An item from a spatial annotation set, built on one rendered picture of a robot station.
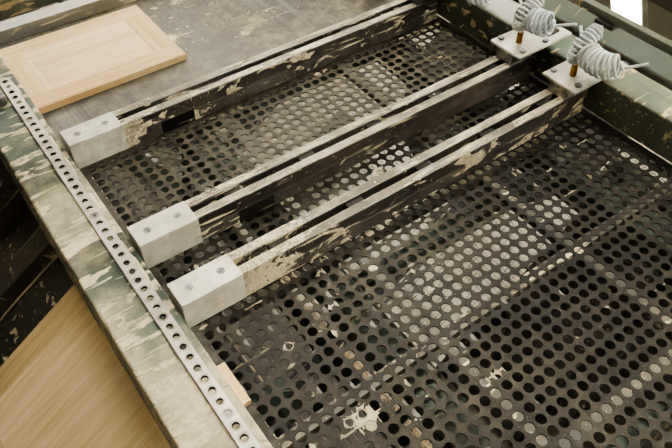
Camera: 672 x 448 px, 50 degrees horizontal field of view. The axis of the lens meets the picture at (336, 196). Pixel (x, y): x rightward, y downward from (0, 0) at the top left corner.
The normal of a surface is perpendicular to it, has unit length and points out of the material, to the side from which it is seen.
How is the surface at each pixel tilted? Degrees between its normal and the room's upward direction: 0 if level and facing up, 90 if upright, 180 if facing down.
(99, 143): 90
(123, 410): 90
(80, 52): 56
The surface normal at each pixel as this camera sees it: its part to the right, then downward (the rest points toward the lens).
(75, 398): -0.45, -0.36
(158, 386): 0.00, -0.71
